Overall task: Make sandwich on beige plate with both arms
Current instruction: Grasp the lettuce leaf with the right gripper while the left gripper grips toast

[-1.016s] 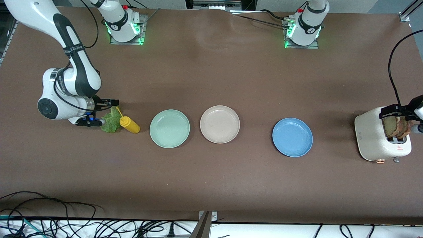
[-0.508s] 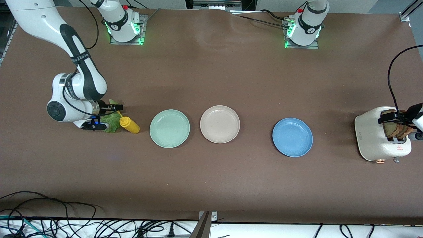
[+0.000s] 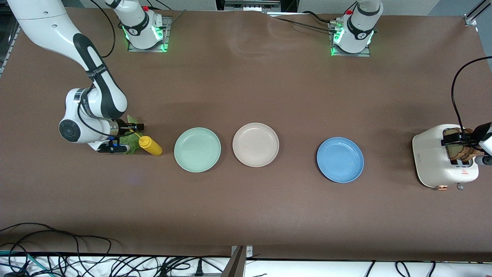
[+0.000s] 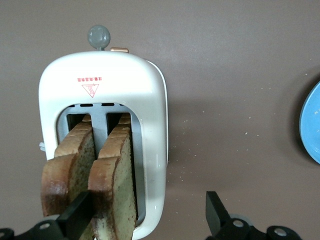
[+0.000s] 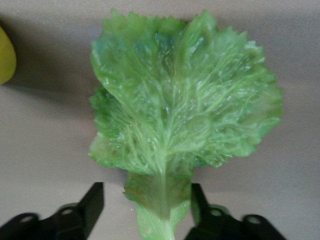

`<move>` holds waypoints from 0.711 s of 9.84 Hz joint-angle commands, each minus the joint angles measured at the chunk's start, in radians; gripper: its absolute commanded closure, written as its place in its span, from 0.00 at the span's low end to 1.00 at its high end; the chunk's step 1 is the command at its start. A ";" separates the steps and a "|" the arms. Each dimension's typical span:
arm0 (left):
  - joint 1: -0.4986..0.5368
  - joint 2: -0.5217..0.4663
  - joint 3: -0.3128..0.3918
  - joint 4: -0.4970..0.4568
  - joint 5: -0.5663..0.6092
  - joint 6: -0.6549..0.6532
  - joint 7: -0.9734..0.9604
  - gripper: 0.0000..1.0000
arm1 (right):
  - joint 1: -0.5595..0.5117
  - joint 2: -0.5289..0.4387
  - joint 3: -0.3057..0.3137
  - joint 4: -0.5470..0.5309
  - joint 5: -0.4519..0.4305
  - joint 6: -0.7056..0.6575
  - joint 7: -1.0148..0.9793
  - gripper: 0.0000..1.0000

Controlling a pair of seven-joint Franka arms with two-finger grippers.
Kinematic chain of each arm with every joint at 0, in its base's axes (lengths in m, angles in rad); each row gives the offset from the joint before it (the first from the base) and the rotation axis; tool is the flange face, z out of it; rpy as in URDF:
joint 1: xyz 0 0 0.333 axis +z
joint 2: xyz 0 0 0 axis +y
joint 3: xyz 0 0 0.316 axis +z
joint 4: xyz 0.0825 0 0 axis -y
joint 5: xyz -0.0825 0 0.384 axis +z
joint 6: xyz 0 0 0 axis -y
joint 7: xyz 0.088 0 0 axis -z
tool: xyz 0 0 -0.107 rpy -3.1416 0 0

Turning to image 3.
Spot long black cable loop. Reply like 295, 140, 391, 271
0, 222, 116, 277

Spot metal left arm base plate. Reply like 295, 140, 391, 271
331, 21, 372, 57

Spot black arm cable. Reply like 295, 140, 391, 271
451, 56, 492, 151
77, 0, 116, 137

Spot small metal bracket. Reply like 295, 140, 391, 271
231, 245, 253, 259

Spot brown bread slice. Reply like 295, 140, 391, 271
461, 128, 481, 162
443, 127, 467, 161

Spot yellow mustard squeeze bottle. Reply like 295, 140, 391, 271
135, 132, 163, 156

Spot blue round plate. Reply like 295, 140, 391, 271
316, 137, 364, 184

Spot teal cable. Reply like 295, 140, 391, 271
0, 250, 52, 277

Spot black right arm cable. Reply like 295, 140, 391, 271
77, 0, 116, 137

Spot green round plate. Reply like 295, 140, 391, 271
174, 127, 222, 173

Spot beige round plate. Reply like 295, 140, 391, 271
232, 123, 280, 168

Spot cream white toaster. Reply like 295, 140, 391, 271
412, 123, 479, 191

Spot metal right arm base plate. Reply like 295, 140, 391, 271
128, 16, 170, 53

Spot aluminium frame rail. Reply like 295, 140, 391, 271
464, 0, 492, 27
0, 23, 20, 77

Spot black braided cable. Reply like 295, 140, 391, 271
269, 15, 339, 33

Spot aluminium extrusion bar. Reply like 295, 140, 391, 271
224, 0, 281, 12

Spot green lettuce leaf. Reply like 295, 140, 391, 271
122, 115, 143, 155

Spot grey metal post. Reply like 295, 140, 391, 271
221, 246, 246, 277

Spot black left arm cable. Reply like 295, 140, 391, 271
451, 56, 492, 151

